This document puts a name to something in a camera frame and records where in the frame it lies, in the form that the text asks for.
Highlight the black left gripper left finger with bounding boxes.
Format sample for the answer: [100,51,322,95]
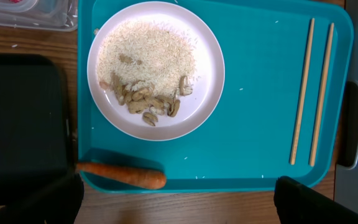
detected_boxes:
[0,174,84,223]

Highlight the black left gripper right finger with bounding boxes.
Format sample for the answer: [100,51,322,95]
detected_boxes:
[273,176,358,224]

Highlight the pink round plate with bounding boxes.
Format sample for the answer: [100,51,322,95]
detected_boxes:
[86,1,225,141]

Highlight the black waste tray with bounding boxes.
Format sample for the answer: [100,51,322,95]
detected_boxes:
[0,54,70,205]

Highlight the clear plastic waste bin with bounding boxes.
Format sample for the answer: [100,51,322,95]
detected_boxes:
[0,0,78,32]

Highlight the orange carrot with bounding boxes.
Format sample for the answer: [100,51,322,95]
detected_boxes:
[76,162,167,190]

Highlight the wooden chopstick right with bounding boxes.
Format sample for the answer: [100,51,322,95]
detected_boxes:
[309,22,334,167]

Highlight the wooden chopstick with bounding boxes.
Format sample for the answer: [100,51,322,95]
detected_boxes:
[289,18,315,166]
[309,22,334,167]

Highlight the wooden chopstick left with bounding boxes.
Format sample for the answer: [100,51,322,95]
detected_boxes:
[289,18,315,166]

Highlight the food scraps and rice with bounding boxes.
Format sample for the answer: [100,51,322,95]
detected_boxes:
[96,20,196,126]

